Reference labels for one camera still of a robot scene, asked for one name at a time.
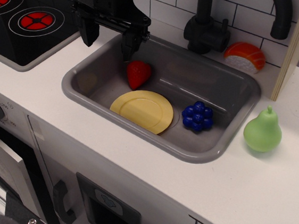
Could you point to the red toy strawberry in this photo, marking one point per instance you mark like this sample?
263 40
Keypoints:
138 73

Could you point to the black toy stovetop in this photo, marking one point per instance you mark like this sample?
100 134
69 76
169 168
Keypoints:
33 30

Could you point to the grey toy sink basin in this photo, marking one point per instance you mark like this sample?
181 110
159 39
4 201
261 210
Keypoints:
183 78

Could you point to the grey cabinet door handle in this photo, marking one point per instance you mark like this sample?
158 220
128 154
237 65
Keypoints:
59 193

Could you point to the white toy oven door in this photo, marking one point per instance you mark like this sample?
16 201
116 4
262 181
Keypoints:
13 174

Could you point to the yellow toy plate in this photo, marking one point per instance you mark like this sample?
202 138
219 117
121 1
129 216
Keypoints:
149 110

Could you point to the wooden side panel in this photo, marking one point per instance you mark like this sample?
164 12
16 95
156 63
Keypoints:
282 76

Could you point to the salmon sushi toy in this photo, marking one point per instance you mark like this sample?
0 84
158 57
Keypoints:
245 56

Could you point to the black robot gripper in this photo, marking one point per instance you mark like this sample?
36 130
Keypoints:
120 15

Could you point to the blue toy blueberries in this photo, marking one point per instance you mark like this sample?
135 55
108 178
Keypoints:
197 117

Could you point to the green toy pear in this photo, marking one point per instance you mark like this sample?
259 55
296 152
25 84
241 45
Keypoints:
263 133

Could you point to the black toy faucet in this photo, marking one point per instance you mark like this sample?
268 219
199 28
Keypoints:
203 35

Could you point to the grey dishwasher panel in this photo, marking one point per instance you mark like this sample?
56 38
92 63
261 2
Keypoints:
103 207

